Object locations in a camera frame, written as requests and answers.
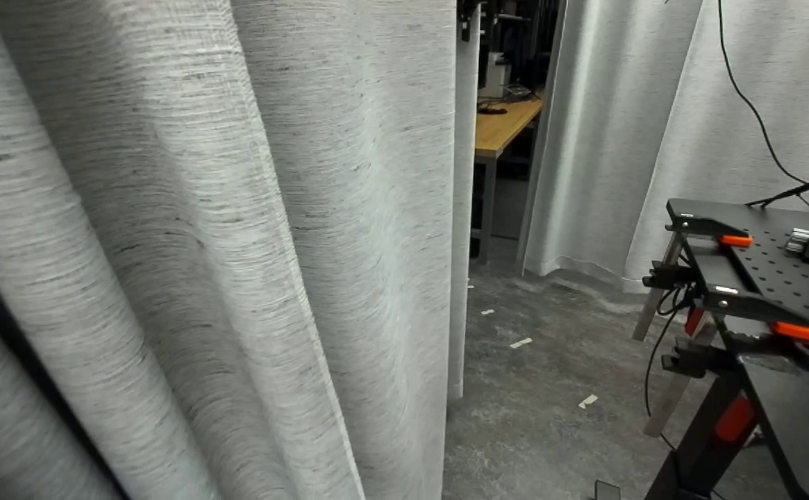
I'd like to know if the pale grey curtain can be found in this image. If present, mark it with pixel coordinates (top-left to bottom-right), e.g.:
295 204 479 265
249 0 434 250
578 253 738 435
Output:
515 0 809 294

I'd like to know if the wooden table with metal legs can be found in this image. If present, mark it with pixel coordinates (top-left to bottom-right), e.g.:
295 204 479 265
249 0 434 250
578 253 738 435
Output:
471 97 544 265

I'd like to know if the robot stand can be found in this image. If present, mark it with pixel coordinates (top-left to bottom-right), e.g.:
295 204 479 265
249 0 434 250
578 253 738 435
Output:
644 198 809 500

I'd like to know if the black cable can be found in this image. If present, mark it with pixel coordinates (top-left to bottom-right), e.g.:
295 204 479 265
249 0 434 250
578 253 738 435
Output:
716 0 809 198
746 163 809 208
644 285 694 451

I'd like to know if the large grey woven curtain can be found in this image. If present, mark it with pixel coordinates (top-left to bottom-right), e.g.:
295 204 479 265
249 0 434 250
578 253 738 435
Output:
0 0 482 500

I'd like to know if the black clamp with orange handle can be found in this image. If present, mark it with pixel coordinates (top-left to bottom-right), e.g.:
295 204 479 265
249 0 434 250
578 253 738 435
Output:
643 283 809 439
631 215 754 342

